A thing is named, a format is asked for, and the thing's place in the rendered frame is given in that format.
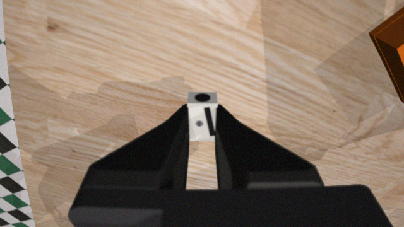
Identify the orange open bin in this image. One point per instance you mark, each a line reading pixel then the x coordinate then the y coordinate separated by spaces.
pixel 388 38

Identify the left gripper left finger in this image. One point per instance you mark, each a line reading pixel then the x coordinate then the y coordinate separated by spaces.
pixel 150 159

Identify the white pencil sharpener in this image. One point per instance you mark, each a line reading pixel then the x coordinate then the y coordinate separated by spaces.
pixel 202 115

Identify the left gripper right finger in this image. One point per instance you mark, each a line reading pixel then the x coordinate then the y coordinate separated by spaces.
pixel 256 162

